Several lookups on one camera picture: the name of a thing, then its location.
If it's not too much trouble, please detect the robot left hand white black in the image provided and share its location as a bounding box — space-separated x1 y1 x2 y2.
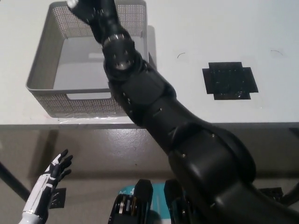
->
22 149 73 214

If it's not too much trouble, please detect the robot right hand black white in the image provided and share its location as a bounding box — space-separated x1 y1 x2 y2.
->
66 0 105 24

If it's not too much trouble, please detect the black table leg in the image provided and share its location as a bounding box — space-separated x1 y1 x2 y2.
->
281 179 299 207
0 161 30 201

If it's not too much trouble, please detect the grey perforated plastic basket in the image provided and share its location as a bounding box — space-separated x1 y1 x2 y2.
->
25 1 151 118

